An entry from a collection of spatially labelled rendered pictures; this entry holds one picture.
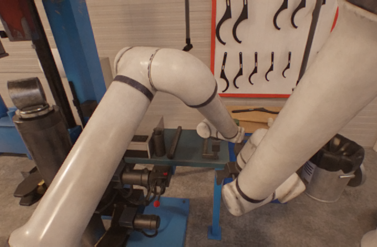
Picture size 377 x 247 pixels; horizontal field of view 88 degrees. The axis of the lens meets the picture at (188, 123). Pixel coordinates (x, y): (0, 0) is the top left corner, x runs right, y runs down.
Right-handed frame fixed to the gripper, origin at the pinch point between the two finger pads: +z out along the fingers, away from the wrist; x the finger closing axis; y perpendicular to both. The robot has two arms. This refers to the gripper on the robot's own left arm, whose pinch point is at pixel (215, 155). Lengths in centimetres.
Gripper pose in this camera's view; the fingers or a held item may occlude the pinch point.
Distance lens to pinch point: 132.1
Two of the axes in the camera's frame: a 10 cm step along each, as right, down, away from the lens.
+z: 0.3, 8.8, 4.8
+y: -9.9, -0.3, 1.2
